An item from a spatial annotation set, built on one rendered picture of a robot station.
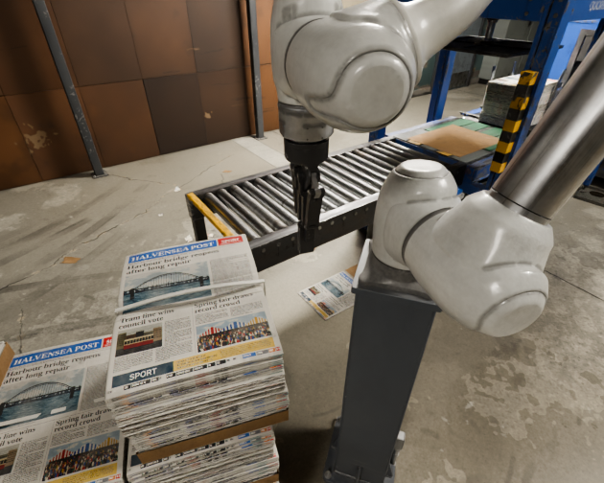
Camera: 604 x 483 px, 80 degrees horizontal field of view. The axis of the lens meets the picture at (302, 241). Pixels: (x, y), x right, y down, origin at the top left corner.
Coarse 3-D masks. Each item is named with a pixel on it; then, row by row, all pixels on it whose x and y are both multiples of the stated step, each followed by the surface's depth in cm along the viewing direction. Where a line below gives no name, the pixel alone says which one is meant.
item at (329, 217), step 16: (336, 208) 152; (352, 208) 152; (368, 208) 158; (320, 224) 144; (336, 224) 150; (352, 224) 156; (368, 224) 163; (256, 240) 133; (272, 240) 133; (288, 240) 137; (320, 240) 149; (256, 256) 132; (272, 256) 137; (288, 256) 142
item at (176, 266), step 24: (216, 240) 88; (240, 240) 88; (144, 264) 80; (168, 264) 80; (192, 264) 80; (216, 264) 80; (240, 264) 80; (120, 288) 74; (144, 288) 74; (168, 288) 74
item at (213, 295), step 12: (240, 276) 77; (252, 276) 77; (180, 288) 74; (216, 288) 74; (228, 288) 74; (240, 288) 74; (252, 288) 74; (120, 300) 71; (132, 300) 71; (168, 300) 71; (180, 300) 71; (192, 300) 71; (204, 300) 71; (216, 300) 71; (120, 312) 69; (132, 312) 68; (144, 312) 68; (156, 312) 68
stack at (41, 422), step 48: (48, 384) 82; (96, 384) 82; (0, 432) 73; (48, 432) 73; (96, 432) 73; (0, 480) 66; (48, 480) 66; (96, 480) 66; (144, 480) 69; (192, 480) 75; (240, 480) 81
